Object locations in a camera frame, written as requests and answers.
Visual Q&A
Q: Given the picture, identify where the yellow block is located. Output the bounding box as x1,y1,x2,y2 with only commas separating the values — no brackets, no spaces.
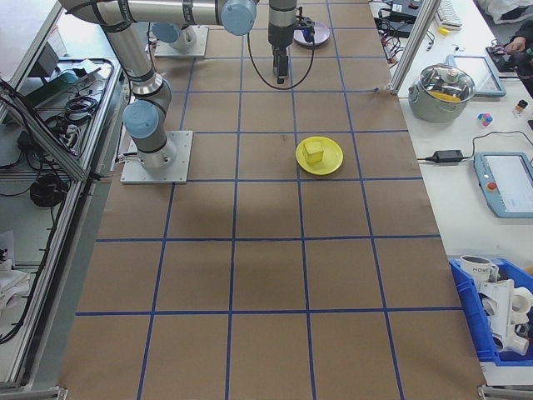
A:
302,141,325,163

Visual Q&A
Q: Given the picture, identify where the person dark sleeved forearm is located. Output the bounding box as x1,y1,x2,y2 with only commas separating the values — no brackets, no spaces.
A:
516,18,533,53

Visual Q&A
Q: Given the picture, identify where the light purple plate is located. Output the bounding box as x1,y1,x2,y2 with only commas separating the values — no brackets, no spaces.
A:
292,20,333,48

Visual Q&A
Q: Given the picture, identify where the yellow plate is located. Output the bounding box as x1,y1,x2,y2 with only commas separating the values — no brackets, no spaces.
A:
295,136,345,177

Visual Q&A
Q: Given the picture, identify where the large black power brick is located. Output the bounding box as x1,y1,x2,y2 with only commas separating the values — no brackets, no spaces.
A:
381,19,413,38

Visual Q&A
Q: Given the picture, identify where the steel cooking pot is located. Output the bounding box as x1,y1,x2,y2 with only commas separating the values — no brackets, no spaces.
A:
407,62,476,123

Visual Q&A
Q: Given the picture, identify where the glass pot lid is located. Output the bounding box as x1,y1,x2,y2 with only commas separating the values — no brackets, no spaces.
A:
417,62,476,104

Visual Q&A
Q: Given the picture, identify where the white keyboard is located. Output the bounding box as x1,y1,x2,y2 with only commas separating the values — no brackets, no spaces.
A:
435,0,464,31

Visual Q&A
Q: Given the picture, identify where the small black power adapter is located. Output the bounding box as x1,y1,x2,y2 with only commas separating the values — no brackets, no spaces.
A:
432,149,464,163

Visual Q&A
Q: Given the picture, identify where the blue teach pendant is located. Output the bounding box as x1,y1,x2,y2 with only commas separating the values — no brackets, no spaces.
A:
445,53,507,98
473,152,533,218

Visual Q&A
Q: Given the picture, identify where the black device with red parts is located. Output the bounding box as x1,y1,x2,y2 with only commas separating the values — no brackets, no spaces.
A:
486,39,533,78

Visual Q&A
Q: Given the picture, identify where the white plastic bag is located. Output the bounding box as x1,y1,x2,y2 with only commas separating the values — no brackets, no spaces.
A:
474,0,533,25

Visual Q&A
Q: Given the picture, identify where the dark green board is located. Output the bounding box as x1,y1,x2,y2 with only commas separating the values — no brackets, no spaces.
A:
24,68,103,110

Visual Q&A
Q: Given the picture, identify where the grey electronics box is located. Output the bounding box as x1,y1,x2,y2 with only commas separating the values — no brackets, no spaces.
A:
27,41,67,78

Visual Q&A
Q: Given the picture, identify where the white mug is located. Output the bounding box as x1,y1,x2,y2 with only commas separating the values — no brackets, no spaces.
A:
459,254,500,285

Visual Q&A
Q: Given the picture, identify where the blue storage bin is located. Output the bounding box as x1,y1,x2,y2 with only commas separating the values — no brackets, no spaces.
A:
448,257,533,368

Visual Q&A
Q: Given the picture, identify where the white plastic pipe fitting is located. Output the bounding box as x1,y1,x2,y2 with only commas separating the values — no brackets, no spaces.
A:
477,277,533,356

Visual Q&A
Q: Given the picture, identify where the white cloth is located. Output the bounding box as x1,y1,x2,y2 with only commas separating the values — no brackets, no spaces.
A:
0,257,31,322

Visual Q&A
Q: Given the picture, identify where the aluminium profile bar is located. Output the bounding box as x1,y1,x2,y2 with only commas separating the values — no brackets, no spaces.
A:
477,385,533,400
0,386,67,400

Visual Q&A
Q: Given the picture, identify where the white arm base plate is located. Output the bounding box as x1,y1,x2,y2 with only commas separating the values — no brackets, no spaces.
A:
119,130,195,185
153,26,209,58

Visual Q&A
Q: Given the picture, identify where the cable hub with red plugs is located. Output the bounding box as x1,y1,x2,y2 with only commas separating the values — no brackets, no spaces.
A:
382,35,405,66

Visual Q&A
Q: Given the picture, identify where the aluminium profile post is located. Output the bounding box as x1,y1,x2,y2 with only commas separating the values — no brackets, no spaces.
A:
389,0,442,97

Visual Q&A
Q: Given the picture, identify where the black adapter cable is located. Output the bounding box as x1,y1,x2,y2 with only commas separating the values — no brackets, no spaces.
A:
416,131,533,163

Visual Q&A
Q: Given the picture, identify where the V-shaped metal bar frame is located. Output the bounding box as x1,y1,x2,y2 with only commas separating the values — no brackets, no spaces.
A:
0,0,145,391

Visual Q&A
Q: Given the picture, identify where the black cable coil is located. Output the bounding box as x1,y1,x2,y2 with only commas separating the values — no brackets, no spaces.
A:
29,172,70,208

